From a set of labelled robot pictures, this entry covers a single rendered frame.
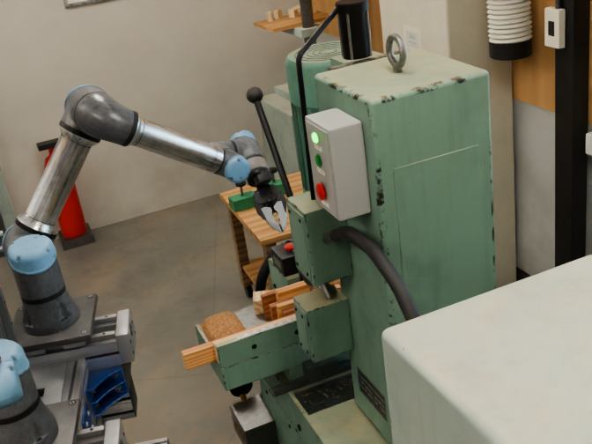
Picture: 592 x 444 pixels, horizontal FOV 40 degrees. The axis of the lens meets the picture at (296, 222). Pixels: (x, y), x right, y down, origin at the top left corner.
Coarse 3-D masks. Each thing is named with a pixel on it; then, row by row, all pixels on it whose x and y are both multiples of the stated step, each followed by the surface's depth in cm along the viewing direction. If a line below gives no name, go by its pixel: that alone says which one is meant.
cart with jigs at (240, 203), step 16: (288, 176) 369; (224, 192) 362; (240, 192) 342; (240, 208) 341; (240, 224) 365; (256, 224) 328; (288, 224) 324; (240, 240) 368; (272, 240) 315; (240, 256) 370; (240, 272) 375; (256, 272) 365; (272, 288) 325
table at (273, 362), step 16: (240, 320) 192; (256, 320) 191; (272, 352) 178; (288, 352) 180; (304, 352) 182; (224, 368) 175; (240, 368) 177; (256, 368) 178; (272, 368) 180; (288, 368) 182; (224, 384) 177; (240, 384) 178
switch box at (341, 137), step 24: (312, 120) 134; (336, 120) 132; (312, 144) 136; (336, 144) 129; (360, 144) 131; (312, 168) 139; (336, 168) 131; (360, 168) 132; (336, 192) 132; (360, 192) 134; (336, 216) 135
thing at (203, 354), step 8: (200, 344) 177; (208, 344) 177; (184, 352) 175; (192, 352) 175; (200, 352) 175; (208, 352) 176; (184, 360) 175; (192, 360) 175; (200, 360) 176; (208, 360) 177; (216, 360) 178; (192, 368) 176
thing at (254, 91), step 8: (256, 88) 168; (248, 96) 168; (256, 96) 168; (256, 104) 168; (264, 120) 168; (264, 128) 168; (272, 136) 168; (272, 144) 167; (272, 152) 167; (280, 160) 167; (280, 168) 166; (280, 176) 166; (288, 184) 166; (288, 192) 165; (304, 280) 164; (328, 288) 160; (328, 296) 159
